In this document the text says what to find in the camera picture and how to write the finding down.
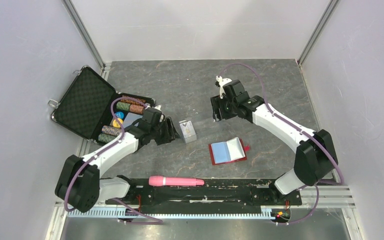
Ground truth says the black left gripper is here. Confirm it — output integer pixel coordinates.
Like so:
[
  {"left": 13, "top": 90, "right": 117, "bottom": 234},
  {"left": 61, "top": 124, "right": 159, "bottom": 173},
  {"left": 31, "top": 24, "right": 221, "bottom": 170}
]
[{"left": 150, "top": 116, "right": 181, "bottom": 146}]

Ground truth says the clear plastic card box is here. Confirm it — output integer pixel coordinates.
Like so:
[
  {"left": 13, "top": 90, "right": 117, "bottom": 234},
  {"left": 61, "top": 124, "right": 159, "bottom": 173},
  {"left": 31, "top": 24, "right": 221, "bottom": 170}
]
[{"left": 179, "top": 119, "right": 197, "bottom": 144}]

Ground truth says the red leather card holder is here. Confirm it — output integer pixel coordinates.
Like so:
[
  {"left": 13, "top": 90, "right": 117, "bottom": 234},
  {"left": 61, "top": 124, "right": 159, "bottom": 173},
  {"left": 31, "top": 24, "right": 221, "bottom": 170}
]
[{"left": 208, "top": 137, "right": 250, "bottom": 166}]

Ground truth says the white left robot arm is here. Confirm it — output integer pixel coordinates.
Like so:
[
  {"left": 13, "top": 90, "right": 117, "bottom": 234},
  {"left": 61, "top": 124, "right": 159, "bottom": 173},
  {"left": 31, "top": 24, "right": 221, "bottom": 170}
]
[{"left": 54, "top": 107, "right": 180, "bottom": 213}]

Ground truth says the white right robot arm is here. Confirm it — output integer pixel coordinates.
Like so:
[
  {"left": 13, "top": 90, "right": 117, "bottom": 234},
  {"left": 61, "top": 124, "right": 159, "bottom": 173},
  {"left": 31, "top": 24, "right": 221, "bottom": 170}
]
[{"left": 210, "top": 76, "right": 338, "bottom": 204}]

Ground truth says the blue playing card deck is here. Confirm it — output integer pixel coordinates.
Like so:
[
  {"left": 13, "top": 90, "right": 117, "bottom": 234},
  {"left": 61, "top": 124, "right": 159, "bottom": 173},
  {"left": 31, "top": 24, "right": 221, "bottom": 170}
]
[{"left": 122, "top": 112, "right": 143, "bottom": 128}]

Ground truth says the pink cylindrical wand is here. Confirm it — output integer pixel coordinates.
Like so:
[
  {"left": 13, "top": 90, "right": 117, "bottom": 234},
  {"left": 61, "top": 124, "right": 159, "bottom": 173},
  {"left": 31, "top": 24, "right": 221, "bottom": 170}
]
[{"left": 148, "top": 175, "right": 205, "bottom": 187}]

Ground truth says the green and brown chip stack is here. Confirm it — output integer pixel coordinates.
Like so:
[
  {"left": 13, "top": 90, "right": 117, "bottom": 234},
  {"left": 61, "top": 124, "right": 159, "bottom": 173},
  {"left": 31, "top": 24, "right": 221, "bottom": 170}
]
[{"left": 116, "top": 101, "right": 146, "bottom": 115}]

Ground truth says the brown poker chip stack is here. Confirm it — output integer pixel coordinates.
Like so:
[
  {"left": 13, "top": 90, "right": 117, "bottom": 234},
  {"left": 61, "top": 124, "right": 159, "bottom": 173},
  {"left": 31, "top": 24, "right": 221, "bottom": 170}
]
[{"left": 119, "top": 95, "right": 146, "bottom": 106}]

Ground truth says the blue poker chip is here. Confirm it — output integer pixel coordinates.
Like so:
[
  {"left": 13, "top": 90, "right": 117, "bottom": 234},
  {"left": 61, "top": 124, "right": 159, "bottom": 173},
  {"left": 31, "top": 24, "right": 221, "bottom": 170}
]
[{"left": 115, "top": 111, "right": 125, "bottom": 120}]

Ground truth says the yellow poker chip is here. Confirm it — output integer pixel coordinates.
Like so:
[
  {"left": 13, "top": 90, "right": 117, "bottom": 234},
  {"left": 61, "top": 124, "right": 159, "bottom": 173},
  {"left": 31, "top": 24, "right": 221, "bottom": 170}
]
[{"left": 111, "top": 118, "right": 123, "bottom": 128}]

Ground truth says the purple poker chip stack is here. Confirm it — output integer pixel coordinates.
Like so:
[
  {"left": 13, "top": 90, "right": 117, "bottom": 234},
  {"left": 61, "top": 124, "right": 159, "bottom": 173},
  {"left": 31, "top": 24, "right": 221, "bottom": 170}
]
[{"left": 101, "top": 125, "right": 122, "bottom": 136}]

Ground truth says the green poker chip stack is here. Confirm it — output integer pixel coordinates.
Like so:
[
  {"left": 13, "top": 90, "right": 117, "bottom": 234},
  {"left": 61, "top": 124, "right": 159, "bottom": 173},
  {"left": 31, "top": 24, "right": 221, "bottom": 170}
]
[{"left": 96, "top": 133, "right": 119, "bottom": 145}]

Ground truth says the black poker chip case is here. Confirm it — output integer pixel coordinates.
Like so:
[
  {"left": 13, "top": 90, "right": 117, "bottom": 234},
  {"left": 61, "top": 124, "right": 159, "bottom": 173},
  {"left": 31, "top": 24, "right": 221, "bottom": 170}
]
[{"left": 51, "top": 65, "right": 156, "bottom": 146}]

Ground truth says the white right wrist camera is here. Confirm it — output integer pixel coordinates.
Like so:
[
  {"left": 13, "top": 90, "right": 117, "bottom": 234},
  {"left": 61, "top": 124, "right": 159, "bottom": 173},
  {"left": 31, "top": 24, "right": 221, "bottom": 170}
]
[{"left": 215, "top": 75, "right": 232, "bottom": 99}]

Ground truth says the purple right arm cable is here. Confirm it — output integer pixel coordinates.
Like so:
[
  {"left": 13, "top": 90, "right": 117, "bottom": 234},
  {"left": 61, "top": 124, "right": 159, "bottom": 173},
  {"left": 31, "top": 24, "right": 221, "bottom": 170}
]
[{"left": 217, "top": 63, "right": 345, "bottom": 225}]

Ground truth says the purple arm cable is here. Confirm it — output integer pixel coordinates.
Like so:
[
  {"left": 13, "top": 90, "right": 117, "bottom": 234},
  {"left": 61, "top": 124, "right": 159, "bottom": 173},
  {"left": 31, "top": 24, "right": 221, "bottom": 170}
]
[
  {"left": 63, "top": 96, "right": 164, "bottom": 225},
  {"left": 217, "top": 63, "right": 345, "bottom": 225}
]

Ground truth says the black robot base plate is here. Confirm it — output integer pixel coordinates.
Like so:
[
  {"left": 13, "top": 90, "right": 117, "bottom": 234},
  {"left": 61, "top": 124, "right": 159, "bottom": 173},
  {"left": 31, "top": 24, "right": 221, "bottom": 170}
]
[{"left": 121, "top": 178, "right": 302, "bottom": 214}]

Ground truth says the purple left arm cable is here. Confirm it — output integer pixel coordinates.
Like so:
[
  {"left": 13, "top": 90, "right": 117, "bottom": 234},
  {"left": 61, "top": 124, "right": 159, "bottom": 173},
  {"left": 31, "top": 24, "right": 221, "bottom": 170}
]
[{"left": 63, "top": 96, "right": 164, "bottom": 225}]

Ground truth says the toothed aluminium rail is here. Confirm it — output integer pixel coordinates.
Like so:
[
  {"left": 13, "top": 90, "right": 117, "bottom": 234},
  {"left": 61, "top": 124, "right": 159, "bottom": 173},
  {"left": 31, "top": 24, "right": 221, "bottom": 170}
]
[{"left": 67, "top": 205, "right": 286, "bottom": 220}]

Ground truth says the right aluminium frame post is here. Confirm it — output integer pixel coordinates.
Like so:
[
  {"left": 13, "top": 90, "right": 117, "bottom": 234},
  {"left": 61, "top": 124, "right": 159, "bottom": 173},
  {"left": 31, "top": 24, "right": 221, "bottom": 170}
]
[{"left": 296, "top": 0, "right": 340, "bottom": 68}]

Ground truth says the aluminium frame post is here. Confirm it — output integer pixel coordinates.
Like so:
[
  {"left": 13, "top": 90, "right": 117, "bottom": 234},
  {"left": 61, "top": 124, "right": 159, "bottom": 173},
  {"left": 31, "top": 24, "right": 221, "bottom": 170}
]
[
  {"left": 296, "top": 0, "right": 340, "bottom": 68},
  {"left": 61, "top": 0, "right": 106, "bottom": 70}
]

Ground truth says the left aluminium frame post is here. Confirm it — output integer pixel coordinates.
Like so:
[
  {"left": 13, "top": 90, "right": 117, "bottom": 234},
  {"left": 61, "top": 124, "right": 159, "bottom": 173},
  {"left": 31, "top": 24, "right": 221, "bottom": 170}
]
[{"left": 61, "top": 0, "right": 106, "bottom": 70}]

